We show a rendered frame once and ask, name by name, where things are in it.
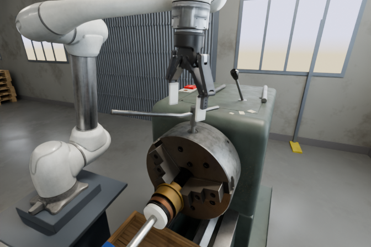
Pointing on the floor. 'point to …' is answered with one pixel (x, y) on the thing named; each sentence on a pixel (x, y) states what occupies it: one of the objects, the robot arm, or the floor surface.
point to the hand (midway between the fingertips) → (185, 108)
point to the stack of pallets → (6, 92)
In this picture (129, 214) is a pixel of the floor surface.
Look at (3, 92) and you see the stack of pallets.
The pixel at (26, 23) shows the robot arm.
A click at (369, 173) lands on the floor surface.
